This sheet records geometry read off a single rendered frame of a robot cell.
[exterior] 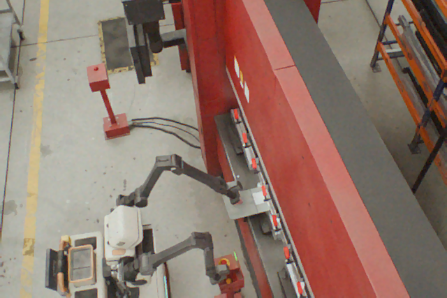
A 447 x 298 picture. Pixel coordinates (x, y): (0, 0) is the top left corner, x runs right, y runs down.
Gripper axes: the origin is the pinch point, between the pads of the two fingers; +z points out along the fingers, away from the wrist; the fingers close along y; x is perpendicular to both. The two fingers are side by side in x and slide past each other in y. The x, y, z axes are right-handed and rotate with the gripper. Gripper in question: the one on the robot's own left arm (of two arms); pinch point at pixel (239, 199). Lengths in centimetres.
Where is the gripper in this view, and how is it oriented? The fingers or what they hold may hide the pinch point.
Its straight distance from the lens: 322.8
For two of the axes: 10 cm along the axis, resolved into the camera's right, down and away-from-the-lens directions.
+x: -8.2, 4.8, 3.0
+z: 5.1, 3.8, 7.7
